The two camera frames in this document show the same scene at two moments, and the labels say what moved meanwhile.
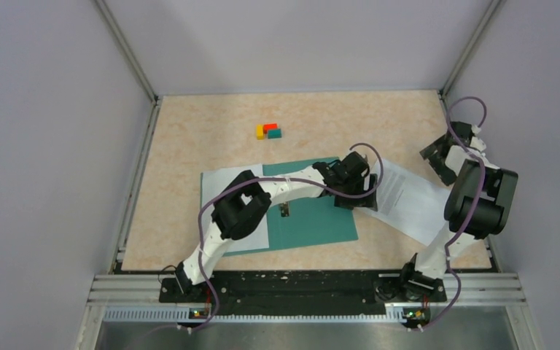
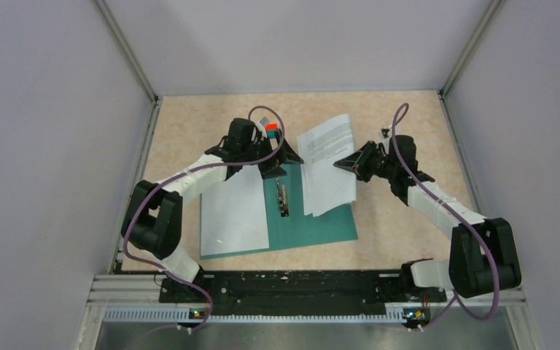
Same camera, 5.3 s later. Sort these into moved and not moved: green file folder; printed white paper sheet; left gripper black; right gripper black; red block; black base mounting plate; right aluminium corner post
Moved: right gripper black; printed white paper sheet; left gripper black
Not moved: red block; black base mounting plate; right aluminium corner post; green file folder
